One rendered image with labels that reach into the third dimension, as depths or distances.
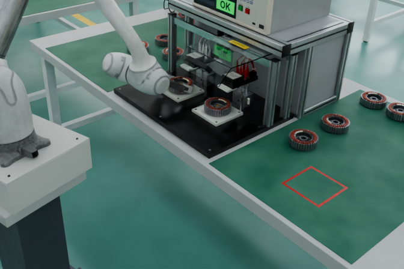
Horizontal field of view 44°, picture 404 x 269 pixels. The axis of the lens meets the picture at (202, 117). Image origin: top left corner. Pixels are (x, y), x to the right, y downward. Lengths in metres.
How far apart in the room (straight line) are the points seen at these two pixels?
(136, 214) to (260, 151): 1.03
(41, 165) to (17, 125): 0.15
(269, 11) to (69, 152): 0.87
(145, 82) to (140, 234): 1.03
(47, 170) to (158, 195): 1.26
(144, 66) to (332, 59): 0.81
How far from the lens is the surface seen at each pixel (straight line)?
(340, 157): 1.95
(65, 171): 1.74
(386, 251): 1.61
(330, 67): 2.20
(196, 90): 2.22
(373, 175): 1.89
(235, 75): 2.05
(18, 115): 1.66
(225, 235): 2.62
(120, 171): 3.03
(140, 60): 1.82
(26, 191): 1.67
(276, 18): 1.96
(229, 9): 2.06
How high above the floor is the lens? 1.82
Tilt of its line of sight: 31 degrees down
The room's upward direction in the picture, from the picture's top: 2 degrees clockwise
